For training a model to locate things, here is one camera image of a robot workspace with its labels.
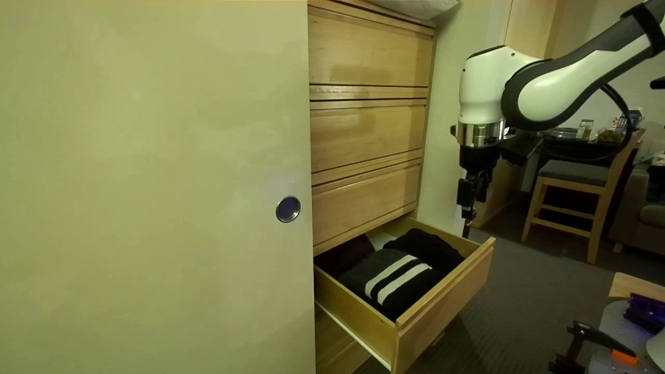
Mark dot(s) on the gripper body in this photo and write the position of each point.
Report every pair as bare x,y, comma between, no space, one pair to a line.
479,158

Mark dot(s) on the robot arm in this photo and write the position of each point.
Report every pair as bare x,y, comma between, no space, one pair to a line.
550,88

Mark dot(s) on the open wooden drawer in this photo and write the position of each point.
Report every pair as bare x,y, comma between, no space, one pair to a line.
441,306

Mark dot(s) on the dark wooden table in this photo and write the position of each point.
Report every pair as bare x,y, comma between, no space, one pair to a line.
563,151

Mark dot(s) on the wooden chair grey cushion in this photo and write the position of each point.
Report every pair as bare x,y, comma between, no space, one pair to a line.
571,174

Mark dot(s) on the glass jar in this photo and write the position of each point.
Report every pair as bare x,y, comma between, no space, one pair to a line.
585,130

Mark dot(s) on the wooden dresser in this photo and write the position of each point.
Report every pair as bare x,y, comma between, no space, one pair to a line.
363,135

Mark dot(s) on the black white striped folded garment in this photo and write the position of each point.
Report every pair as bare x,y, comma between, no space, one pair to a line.
384,283

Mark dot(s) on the printed box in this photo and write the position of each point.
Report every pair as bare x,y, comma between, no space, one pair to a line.
631,119

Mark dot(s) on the grey sofa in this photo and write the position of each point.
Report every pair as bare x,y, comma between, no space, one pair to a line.
631,208

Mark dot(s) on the white folded linen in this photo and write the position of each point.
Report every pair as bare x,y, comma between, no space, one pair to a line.
415,6

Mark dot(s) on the dark maroon folded garment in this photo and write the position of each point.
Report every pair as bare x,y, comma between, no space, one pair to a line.
343,255

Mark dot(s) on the black clamp orange tip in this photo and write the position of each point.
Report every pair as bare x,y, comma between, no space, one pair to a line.
592,335

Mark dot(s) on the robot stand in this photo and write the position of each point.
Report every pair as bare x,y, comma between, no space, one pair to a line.
615,332

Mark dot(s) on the cream sliding door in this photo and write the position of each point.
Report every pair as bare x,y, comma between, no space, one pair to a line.
156,187

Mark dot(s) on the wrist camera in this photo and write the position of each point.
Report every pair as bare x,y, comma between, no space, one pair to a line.
519,149

